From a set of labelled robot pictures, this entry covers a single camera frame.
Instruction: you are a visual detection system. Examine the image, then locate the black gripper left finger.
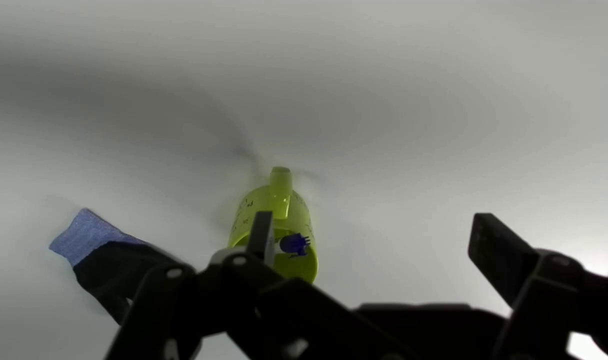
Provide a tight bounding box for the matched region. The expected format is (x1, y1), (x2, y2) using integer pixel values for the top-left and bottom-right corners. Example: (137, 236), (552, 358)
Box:
(103, 209), (412, 360)

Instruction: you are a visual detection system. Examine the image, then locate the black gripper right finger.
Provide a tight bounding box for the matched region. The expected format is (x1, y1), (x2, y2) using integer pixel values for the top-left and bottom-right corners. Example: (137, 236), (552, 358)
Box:
(465, 212), (608, 360)

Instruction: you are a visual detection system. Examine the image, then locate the blue marker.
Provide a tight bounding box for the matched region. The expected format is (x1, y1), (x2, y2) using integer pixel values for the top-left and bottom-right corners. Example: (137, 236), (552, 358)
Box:
(278, 230), (314, 260)

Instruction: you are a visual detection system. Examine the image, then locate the green mug with print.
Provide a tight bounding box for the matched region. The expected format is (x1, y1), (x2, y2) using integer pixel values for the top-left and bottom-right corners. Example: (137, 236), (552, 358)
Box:
(226, 165), (321, 285)

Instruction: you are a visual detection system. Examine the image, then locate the blue cloth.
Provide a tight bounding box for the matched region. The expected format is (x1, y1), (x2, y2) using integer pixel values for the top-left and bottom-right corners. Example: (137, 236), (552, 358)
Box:
(47, 206), (145, 268)

